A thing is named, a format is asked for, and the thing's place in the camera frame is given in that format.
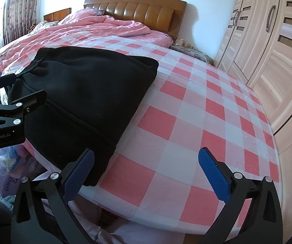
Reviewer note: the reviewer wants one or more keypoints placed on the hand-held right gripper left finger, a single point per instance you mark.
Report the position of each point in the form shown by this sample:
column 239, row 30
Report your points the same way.
column 78, row 172

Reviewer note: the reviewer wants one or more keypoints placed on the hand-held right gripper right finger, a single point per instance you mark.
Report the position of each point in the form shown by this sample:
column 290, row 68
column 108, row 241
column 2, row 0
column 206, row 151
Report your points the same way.
column 213, row 175

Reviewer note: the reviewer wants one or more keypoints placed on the black pants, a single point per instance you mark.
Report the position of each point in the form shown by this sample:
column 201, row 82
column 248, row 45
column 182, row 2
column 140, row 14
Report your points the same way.
column 85, row 94

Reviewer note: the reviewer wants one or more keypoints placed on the purple printed bedsheet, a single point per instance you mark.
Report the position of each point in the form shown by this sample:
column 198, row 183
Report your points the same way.
column 11, row 167

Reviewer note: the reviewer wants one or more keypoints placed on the pink checkered bed sheet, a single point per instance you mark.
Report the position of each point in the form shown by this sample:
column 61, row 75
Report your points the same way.
column 186, row 122

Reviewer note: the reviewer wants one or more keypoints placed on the floral pillow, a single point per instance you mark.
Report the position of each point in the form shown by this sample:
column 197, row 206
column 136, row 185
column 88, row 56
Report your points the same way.
column 42, row 26

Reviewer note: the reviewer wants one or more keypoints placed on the maroon floral curtain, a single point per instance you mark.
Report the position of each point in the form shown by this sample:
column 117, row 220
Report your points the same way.
column 21, row 10

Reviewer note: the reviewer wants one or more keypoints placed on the wooden nightstand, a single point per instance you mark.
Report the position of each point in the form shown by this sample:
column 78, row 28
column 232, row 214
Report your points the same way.
column 57, row 15

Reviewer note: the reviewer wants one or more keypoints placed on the pink quilt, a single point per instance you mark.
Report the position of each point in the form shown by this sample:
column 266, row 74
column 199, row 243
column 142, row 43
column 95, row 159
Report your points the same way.
column 97, row 25

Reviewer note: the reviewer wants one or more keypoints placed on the purple pillow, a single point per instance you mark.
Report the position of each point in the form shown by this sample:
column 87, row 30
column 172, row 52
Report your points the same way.
column 96, row 12

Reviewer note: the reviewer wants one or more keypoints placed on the light wood wardrobe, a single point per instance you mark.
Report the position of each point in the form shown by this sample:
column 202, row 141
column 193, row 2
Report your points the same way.
column 275, row 68

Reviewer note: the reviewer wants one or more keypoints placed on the floral cloth covered nightstand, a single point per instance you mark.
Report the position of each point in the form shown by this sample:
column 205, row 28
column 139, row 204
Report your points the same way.
column 191, row 53

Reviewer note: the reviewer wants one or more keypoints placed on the small beige ornaments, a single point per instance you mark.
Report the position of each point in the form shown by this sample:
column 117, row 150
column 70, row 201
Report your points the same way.
column 181, row 42

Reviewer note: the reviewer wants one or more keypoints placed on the wooden bed headboard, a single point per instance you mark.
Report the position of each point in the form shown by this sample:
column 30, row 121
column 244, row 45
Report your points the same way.
column 141, row 12

